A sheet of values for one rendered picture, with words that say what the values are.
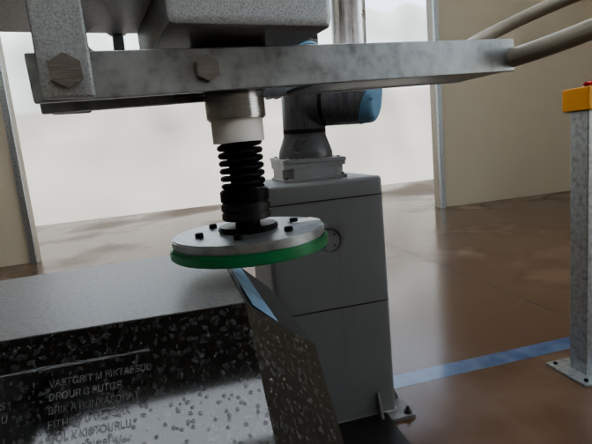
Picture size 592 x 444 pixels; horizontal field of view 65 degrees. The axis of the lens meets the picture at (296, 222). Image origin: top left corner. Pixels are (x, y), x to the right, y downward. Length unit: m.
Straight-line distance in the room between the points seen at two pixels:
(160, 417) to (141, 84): 0.35
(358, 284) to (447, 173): 4.91
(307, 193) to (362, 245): 0.26
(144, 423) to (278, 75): 0.42
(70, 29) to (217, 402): 0.40
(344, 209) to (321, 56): 0.93
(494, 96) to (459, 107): 0.53
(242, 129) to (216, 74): 0.08
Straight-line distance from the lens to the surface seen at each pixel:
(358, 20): 1.60
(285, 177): 1.59
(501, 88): 6.89
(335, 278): 1.56
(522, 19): 1.28
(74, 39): 0.55
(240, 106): 0.61
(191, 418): 0.49
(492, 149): 6.78
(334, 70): 0.65
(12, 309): 0.68
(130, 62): 0.57
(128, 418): 0.50
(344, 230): 1.54
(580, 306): 2.10
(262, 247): 0.56
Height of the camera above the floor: 0.97
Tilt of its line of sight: 9 degrees down
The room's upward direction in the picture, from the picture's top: 5 degrees counter-clockwise
